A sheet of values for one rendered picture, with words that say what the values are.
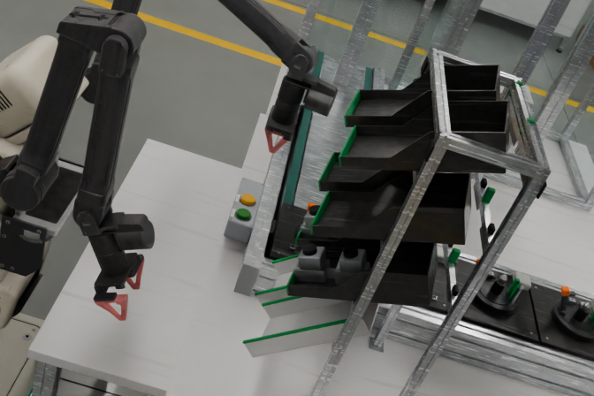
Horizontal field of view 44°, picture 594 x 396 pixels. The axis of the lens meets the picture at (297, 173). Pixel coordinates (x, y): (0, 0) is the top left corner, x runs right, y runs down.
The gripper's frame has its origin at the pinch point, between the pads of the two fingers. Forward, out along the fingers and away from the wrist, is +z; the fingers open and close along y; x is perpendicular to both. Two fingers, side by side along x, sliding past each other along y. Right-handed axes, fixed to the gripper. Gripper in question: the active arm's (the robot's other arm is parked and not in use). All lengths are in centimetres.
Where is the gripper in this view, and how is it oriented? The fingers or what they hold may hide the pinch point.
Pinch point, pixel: (272, 149)
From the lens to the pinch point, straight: 180.4
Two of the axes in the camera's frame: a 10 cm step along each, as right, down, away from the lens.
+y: 1.2, -5.4, 8.3
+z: -2.8, 7.9, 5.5
